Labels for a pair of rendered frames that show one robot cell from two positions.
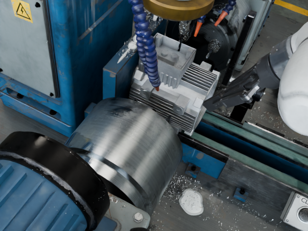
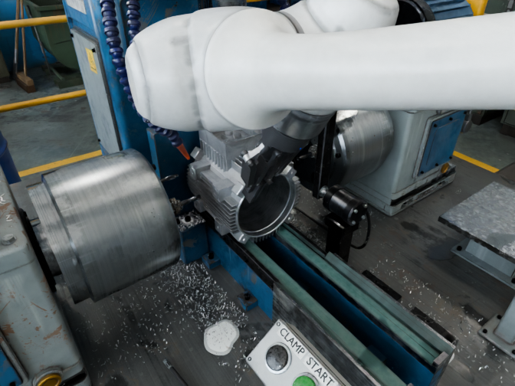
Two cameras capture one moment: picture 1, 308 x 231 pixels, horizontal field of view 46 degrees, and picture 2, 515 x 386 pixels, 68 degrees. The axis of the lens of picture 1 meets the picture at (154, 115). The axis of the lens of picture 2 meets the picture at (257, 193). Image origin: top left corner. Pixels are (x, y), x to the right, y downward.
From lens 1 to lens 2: 0.58 m
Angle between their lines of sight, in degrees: 30
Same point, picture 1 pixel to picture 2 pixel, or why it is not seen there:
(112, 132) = (82, 167)
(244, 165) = (290, 298)
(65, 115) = not seen: hidden behind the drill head
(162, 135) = (138, 189)
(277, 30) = (478, 187)
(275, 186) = (325, 344)
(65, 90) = not seen: hidden behind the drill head
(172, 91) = (221, 175)
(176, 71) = (222, 145)
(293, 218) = (259, 358)
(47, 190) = not seen: outside the picture
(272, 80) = (270, 131)
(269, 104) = (413, 262)
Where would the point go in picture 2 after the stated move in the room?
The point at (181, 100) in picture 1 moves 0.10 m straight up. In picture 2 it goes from (222, 183) to (220, 139)
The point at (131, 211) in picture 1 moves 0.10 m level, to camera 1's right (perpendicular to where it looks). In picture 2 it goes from (11, 233) to (51, 263)
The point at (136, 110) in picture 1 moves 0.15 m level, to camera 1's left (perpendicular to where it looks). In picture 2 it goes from (128, 157) to (79, 135)
